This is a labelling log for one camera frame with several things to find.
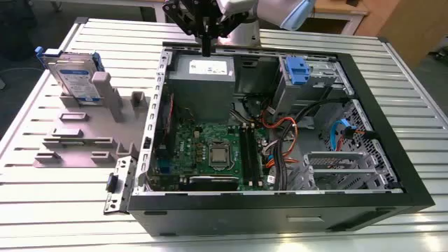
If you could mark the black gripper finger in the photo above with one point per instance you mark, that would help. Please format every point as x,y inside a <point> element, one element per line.
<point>181,21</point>
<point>229,27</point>

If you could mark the hard disk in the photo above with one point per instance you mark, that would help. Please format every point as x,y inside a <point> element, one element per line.
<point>75,78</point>

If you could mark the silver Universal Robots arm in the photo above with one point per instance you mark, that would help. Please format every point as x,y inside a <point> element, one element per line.
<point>244,34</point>

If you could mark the metal disk bay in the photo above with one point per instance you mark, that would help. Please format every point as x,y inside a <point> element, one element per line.
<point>336,171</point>

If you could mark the grey power supply unit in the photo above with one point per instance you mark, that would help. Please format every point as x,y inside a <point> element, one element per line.
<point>203,89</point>

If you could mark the blue plastic drive carrier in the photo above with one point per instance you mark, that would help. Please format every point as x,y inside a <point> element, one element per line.
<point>296,71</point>

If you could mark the white topped desk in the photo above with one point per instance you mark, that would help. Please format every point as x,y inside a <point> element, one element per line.
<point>341,10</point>

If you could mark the grey metal drive cage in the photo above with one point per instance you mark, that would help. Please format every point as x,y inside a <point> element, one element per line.
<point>297,97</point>

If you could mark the green motherboard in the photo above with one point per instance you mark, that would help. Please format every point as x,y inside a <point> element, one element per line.
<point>188,147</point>

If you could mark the black RAM slot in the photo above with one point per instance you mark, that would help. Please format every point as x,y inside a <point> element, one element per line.
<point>255,155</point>
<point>245,155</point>

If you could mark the silver CPU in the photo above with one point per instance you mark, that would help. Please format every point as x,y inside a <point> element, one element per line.
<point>220,155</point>

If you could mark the brown wooden cabinet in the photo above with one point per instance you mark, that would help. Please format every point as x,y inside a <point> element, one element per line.
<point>403,21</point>

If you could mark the CPU socket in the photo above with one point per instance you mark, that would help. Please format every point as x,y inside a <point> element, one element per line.
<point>211,157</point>

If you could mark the grey parts rack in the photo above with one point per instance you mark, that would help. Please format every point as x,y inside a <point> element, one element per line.
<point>87,131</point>

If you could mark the black graphics card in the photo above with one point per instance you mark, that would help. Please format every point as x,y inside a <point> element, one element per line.
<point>209,182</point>

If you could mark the black open PC case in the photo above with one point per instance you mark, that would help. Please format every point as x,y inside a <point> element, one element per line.
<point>280,210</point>

